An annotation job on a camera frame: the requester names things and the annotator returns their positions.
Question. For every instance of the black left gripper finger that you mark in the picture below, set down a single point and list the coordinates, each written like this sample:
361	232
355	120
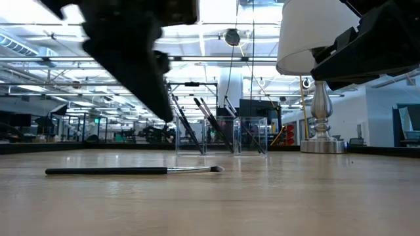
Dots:
138	78

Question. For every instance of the black angled makeup brush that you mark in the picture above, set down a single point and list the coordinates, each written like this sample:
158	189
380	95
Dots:
183	116

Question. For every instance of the black spoolie brush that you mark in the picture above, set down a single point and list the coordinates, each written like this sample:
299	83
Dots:
207	106

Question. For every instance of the thin black eyeliner brush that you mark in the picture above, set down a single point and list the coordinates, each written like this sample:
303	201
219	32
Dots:
108	170

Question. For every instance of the clear acrylic organizer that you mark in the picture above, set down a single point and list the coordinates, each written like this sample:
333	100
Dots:
259	137

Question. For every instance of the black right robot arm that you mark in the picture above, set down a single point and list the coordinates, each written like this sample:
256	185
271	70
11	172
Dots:
367	4

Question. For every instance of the black background robot arm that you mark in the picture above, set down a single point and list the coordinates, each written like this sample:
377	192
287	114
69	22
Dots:
154	134

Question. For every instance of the white shade table lamp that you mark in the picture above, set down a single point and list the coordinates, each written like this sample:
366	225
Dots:
302	32

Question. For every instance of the red storage bin stack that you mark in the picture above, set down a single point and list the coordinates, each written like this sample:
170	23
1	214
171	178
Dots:
290	134

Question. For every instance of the black tall cabinet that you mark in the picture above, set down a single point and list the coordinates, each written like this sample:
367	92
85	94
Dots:
259	109

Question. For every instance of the black aluminium table frame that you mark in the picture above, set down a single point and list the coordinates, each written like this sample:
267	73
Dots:
98	147

